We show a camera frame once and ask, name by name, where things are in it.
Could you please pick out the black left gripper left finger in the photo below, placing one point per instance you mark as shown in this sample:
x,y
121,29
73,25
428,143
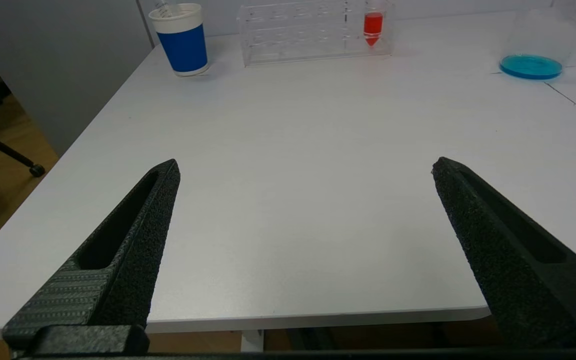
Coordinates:
x,y
128,270

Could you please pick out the clear glass beaker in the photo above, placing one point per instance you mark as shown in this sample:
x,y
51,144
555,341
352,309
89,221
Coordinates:
x,y
530,66

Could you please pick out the blue white paper cup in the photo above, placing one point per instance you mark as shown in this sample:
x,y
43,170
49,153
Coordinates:
x,y
184,47

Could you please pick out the test tube with red pigment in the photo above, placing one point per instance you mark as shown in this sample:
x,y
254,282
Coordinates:
x,y
373,25

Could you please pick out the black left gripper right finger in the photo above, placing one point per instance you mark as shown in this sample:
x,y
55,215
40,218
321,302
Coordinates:
x,y
513,270

